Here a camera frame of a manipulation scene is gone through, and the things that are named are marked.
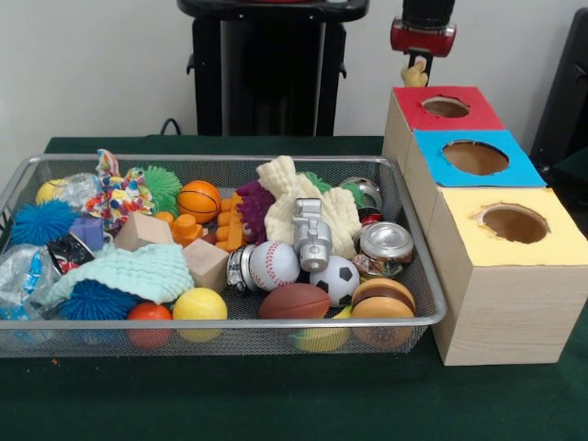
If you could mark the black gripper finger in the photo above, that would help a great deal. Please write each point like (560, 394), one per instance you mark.
(429, 64)
(413, 61)

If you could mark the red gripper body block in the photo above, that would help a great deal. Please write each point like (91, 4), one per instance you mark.
(422, 41)

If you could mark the yellow plush toy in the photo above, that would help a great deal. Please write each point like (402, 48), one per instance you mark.
(415, 77)

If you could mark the wooden box with three holes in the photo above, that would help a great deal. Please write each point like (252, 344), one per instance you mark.
(505, 312)

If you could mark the black flat panel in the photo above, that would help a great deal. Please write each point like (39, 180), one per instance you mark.
(569, 92)

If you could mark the crushed silver drink can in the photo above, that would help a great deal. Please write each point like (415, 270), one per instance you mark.
(388, 243)

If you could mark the dark green table cloth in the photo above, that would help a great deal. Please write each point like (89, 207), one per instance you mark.
(275, 399)
(574, 184)

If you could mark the cream knitted cloth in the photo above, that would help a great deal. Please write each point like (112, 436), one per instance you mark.
(285, 216)

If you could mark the silver robot figure toy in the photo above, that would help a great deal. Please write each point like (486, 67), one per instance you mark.
(312, 239)

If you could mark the black and white soccer ball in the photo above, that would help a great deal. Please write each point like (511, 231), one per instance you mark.
(337, 280)

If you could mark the wooden toy hamburger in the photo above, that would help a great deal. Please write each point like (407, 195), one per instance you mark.
(383, 298)

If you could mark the white baseball toy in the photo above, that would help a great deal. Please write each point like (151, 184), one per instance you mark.
(275, 266)

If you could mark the orange basketball toy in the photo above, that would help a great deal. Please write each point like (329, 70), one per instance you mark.
(200, 202)

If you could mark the wooden cube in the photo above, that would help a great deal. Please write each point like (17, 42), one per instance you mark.
(206, 266)

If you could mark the mint green knitted cloth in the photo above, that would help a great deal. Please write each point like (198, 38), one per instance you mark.
(133, 273)

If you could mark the blue spiky rubber ball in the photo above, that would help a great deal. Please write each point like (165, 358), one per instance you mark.
(41, 222)

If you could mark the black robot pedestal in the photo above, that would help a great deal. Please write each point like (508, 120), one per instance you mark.
(206, 69)

